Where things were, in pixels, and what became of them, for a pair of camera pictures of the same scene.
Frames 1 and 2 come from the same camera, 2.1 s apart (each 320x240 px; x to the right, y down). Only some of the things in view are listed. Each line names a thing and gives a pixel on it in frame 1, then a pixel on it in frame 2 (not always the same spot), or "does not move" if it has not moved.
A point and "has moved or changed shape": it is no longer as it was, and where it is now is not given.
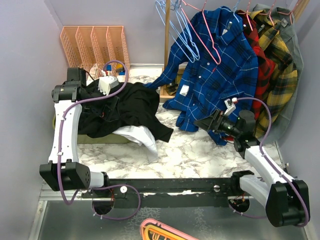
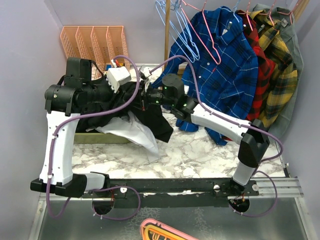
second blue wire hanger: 233,11 does not move
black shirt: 134,104 has moved or changed shape
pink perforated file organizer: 101,50 does not move
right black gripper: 214,122 -> 144,93
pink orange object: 153,229 does not move
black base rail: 201,193 does not move
